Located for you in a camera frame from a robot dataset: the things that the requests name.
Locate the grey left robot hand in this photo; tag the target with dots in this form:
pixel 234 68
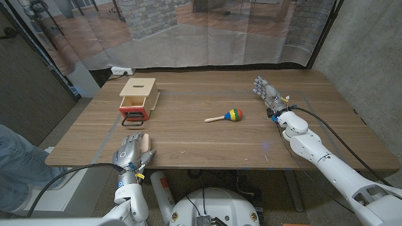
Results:
pixel 127 155

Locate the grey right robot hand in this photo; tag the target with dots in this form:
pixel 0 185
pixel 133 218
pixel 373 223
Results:
pixel 270 94

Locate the light wooden block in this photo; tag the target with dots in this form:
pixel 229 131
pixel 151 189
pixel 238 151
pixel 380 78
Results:
pixel 145 144

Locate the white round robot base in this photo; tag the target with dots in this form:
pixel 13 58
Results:
pixel 216 205

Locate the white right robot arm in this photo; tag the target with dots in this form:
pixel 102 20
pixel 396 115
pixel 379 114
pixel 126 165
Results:
pixel 336 175

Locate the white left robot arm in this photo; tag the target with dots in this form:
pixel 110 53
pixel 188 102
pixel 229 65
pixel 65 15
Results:
pixel 130 201

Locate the striped wooden maraca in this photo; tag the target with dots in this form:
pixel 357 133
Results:
pixel 233 115

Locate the light wooden slotted box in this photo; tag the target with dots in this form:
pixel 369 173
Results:
pixel 138 86

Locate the white cylinder with orange label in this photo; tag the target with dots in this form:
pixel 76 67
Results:
pixel 163 194

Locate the white power strip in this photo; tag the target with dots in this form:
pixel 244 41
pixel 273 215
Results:
pixel 121 70

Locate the printed room backdrop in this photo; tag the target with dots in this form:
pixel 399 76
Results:
pixel 201 37

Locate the grey electronics module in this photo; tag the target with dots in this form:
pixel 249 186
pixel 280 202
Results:
pixel 207 220

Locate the person's leg in jeans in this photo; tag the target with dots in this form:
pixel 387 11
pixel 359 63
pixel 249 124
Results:
pixel 19 163

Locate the black backdrop frame pole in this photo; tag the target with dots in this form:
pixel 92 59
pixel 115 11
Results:
pixel 41 47
pixel 325 34

